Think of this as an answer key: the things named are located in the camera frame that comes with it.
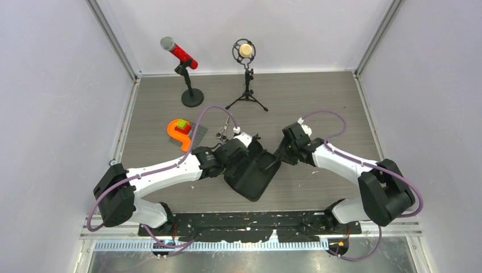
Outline black tool pouch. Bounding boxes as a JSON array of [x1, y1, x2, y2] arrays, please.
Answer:
[[224, 143, 281, 202]]

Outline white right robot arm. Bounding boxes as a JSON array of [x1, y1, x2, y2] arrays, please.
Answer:
[[275, 122, 416, 234]]

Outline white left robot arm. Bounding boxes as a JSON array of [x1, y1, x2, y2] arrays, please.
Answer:
[[93, 133, 258, 235]]

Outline silver hair scissors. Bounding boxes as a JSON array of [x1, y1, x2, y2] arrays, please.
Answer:
[[215, 117, 231, 144]]

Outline orange curved toy slide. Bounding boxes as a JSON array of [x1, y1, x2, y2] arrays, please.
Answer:
[[167, 119, 191, 152]]

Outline red toy block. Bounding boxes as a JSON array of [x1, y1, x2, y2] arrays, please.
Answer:
[[174, 119, 192, 135]]

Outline lime green toy brick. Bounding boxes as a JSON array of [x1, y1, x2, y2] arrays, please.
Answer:
[[177, 119, 190, 130]]

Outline black tripod microphone stand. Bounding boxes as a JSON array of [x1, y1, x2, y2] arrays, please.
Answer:
[[225, 69, 269, 111]]

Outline black round-base microphone stand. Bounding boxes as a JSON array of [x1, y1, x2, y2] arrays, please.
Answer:
[[174, 60, 204, 107]]

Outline beige condenser microphone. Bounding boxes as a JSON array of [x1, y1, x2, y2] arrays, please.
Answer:
[[232, 38, 256, 63]]

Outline red handheld microphone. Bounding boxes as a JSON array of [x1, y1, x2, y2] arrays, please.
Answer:
[[160, 36, 198, 69]]

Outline grey studded base plate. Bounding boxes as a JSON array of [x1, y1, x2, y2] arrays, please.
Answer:
[[168, 121, 207, 150]]

